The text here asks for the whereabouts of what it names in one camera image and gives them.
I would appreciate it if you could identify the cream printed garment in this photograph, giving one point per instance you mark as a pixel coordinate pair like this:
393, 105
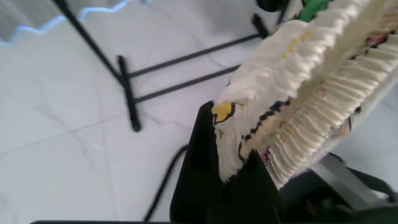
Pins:
295, 62

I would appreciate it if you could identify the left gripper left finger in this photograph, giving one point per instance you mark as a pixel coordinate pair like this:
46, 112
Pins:
196, 186

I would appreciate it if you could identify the black clothes rack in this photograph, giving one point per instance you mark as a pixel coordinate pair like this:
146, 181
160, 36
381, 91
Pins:
129, 93

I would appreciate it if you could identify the white curtain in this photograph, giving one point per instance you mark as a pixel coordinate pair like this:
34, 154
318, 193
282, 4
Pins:
25, 12

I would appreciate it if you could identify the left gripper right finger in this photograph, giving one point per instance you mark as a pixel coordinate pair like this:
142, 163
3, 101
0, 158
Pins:
255, 193

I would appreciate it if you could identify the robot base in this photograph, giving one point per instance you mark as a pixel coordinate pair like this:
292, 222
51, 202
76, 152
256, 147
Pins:
342, 180

